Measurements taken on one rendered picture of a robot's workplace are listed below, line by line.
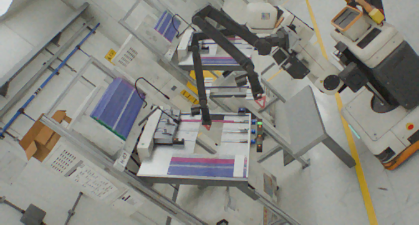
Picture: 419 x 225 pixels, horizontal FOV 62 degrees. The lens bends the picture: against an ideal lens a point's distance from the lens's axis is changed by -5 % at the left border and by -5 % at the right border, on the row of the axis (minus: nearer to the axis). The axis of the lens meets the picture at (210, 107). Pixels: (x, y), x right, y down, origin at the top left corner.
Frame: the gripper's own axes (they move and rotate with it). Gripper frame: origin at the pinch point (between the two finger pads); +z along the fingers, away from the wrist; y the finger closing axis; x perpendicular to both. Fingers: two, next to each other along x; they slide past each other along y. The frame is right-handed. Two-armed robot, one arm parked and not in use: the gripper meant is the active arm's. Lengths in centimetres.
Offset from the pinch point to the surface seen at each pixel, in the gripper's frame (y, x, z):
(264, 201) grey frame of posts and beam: 53, 39, 18
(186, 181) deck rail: 49.0, -8.9, 2.3
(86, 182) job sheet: 49, -79, 2
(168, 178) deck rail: 49, -21, 0
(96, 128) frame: 38, -62, -35
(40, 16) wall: -218, -249, -32
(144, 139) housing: 21.5, -40.7, -10.1
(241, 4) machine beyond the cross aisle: -451, 1, 66
